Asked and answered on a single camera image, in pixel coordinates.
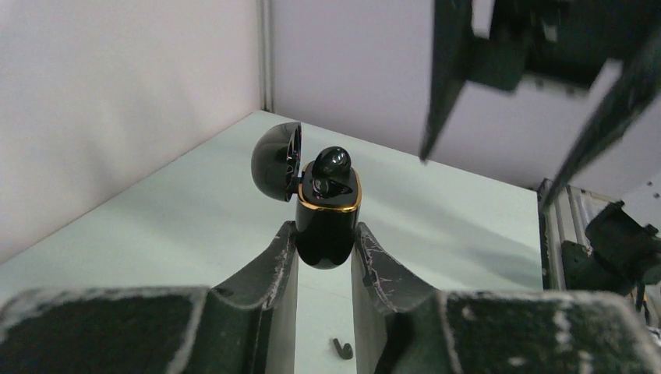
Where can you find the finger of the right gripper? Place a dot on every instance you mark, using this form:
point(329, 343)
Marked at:
point(452, 38)
point(636, 88)

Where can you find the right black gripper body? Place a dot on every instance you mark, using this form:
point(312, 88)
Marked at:
point(567, 43)

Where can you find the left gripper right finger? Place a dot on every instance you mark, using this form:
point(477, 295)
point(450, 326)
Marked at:
point(403, 324)

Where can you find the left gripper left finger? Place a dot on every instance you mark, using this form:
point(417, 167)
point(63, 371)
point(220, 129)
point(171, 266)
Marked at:
point(246, 324)

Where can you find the black earbud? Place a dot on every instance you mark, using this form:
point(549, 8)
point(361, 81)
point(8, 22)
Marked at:
point(343, 350)
point(332, 162)

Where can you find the black earbud charging case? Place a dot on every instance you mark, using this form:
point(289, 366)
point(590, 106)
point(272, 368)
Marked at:
point(327, 210)

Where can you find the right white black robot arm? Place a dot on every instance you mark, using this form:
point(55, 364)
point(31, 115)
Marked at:
point(625, 248)

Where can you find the aluminium frame rail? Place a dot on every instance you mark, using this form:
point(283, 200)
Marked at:
point(557, 232)

